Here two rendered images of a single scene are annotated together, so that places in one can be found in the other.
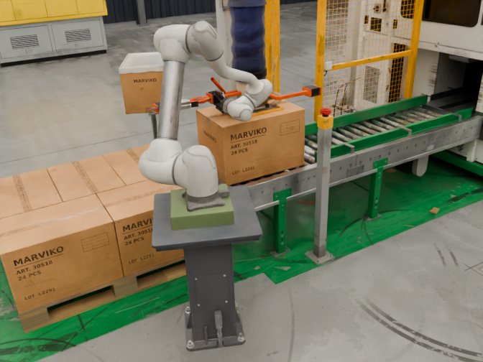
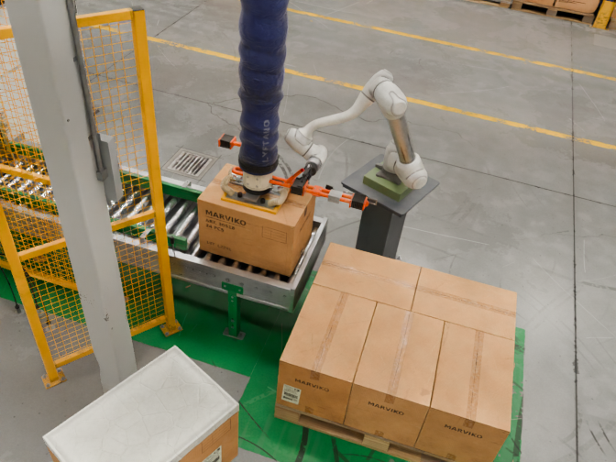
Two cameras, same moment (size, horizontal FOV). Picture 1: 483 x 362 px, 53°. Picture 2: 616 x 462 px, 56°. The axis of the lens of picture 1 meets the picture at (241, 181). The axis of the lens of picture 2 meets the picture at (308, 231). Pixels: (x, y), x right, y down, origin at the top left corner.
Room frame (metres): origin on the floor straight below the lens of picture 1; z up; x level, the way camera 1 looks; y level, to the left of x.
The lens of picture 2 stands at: (4.84, 1.99, 3.06)
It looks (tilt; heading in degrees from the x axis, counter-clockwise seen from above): 41 degrees down; 222
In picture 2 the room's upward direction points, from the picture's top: 6 degrees clockwise
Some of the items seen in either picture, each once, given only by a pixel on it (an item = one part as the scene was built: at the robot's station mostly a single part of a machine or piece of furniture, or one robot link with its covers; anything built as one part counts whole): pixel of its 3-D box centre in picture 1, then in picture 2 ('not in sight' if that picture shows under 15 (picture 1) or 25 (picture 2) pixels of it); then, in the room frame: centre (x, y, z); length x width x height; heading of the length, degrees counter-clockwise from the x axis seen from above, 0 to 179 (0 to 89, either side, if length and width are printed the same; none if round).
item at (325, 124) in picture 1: (322, 191); not in sight; (2.68, -0.51, 0.50); 0.07 x 0.07 x 1.00; 29
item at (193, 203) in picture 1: (206, 195); (390, 170); (2.05, 0.17, 0.85); 0.22 x 0.18 x 0.06; 105
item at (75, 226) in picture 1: (97, 213); (401, 345); (2.78, 0.97, 0.34); 1.20 x 1.00 x 0.40; 119
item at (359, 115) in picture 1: (355, 114); (68, 214); (3.81, -0.98, 0.60); 1.60 x 0.10 x 0.09; 119
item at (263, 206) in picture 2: not in sight; (251, 199); (3.11, -0.03, 0.97); 0.34 x 0.10 x 0.05; 119
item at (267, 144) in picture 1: (250, 137); (258, 218); (3.01, -0.07, 0.75); 0.60 x 0.40 x 0.40; 117
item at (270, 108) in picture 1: (257, 109); not in sight; (2.94, -0.12, 0.97); 0.34 x 0.10 x 0.05; 119
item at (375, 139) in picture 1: (404, 133); (114, 170); (3.34, -1.23, 0.60); 1.60 x 0.10 x 0.09; 119
